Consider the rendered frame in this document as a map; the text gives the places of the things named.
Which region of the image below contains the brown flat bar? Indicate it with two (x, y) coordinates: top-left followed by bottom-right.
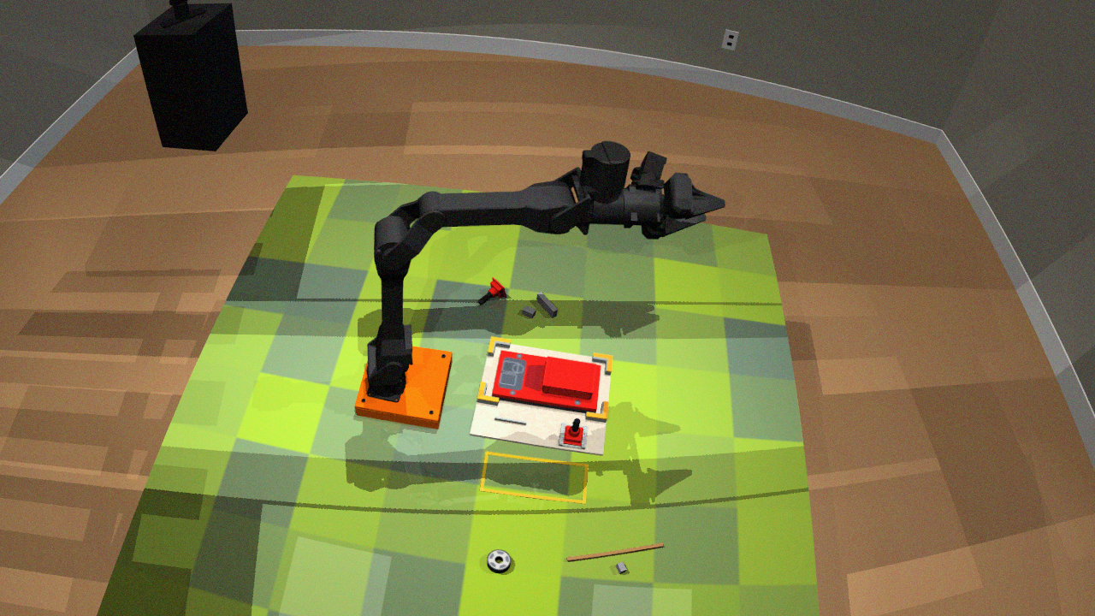
(566, 543), (664, 562)

